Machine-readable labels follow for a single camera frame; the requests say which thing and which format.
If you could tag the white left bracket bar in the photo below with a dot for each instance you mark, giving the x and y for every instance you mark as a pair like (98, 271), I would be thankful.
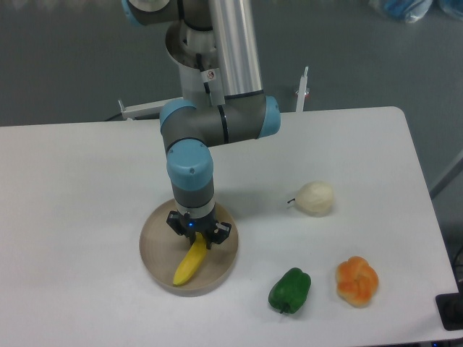
(145, 110)

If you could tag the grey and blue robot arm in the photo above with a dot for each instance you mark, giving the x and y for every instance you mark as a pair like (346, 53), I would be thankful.
(215, 39)

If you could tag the black device at table edge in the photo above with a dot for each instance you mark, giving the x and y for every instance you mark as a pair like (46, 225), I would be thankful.
(450, 310)

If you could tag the beige round plate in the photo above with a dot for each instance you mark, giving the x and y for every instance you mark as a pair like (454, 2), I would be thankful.
(162, 250)

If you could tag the white right bracket post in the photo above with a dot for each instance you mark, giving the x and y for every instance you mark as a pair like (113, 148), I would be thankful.
(303, 91)

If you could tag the orange bread roll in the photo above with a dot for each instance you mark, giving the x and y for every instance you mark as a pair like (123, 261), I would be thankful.
(356, 281)

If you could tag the white pear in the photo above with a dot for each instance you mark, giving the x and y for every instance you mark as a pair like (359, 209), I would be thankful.
(315, 198)

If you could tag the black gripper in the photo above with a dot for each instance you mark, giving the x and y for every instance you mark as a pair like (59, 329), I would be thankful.
(213, 232)

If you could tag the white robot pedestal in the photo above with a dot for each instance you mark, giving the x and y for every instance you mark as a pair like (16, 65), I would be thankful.
(193, 79)

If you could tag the yellow banana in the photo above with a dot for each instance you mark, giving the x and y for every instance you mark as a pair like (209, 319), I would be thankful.
(191, 261)

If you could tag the green bell pepper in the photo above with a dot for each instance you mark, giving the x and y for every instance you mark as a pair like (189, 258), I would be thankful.
(290, 292)

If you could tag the blue plastic bag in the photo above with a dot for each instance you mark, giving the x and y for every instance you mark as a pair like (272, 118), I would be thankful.
(410, 11)

